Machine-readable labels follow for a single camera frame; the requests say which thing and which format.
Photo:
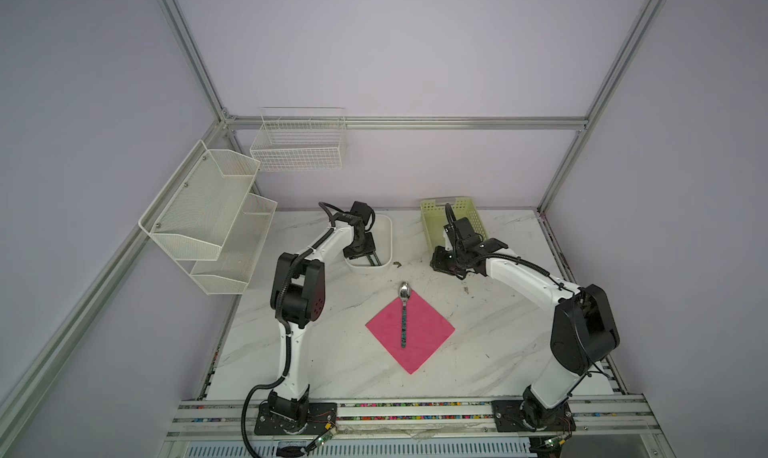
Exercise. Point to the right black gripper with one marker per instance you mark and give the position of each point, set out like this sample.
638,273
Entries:
436,261

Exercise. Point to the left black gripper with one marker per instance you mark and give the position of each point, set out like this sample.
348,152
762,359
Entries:
368,249

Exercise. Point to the spoon with teal handle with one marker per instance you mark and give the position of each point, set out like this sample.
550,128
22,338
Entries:
404,293

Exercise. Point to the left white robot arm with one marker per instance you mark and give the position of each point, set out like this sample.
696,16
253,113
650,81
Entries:
298,297

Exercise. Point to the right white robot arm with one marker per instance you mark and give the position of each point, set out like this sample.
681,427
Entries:
583,330

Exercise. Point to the white plastic tray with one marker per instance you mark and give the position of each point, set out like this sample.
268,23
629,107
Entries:
382,231

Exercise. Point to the green perforated plastic basket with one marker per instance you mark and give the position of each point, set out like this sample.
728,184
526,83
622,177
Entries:
434,218

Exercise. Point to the white mesh lower shelf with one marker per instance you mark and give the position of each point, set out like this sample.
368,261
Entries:
232,272

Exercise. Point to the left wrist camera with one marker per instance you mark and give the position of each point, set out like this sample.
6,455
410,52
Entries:
362,211

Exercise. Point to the white wire wall basket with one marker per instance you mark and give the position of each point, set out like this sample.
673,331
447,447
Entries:
300,139

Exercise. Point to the aluminium frame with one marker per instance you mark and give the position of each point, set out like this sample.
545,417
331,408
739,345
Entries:
34,386

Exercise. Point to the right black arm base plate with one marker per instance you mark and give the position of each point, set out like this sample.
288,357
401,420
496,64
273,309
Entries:
526,416

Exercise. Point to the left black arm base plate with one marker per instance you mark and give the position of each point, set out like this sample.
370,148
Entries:
312,419

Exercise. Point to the aluminium front rail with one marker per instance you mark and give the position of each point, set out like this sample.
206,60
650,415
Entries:
413,418

